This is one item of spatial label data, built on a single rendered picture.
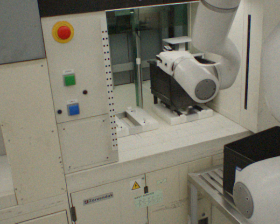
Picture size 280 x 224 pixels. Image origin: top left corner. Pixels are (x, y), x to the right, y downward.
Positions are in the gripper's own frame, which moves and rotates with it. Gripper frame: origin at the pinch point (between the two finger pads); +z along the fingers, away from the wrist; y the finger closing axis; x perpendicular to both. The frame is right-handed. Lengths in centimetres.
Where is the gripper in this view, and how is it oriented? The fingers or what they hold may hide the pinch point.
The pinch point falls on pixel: (167, 52)
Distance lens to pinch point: 126.6
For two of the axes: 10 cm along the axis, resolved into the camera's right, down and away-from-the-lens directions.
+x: 0.3, -8.8, -4.7
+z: -2.6, -4.6, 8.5
